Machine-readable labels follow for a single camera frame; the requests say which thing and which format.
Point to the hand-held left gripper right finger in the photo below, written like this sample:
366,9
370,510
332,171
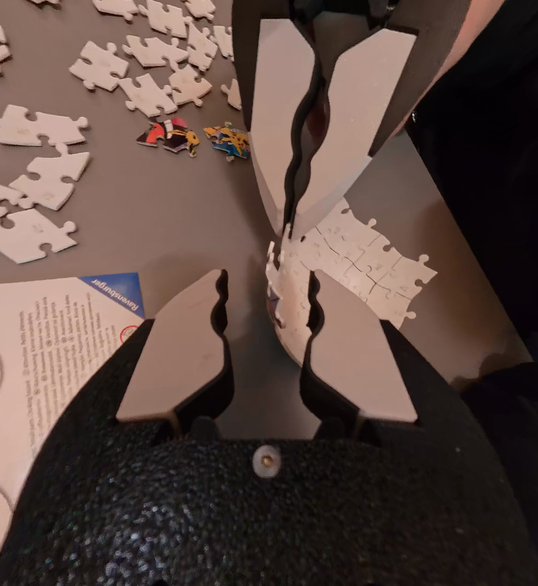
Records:
360,366

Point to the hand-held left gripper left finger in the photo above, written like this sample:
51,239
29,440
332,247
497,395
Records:
177,366

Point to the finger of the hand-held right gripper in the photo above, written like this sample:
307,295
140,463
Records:
360,114
273,100

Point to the partly built white puzzle ball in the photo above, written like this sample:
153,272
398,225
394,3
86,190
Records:
379,270

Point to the white puzzle piece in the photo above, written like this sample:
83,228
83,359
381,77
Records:
288,234

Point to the colourful puzzle piece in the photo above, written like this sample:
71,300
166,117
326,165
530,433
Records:
168,137
228,139

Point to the printed puzzle instruction leaflet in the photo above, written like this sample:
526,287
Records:
45,366

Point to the pile of white puzzle pieces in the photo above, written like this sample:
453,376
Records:
26,233

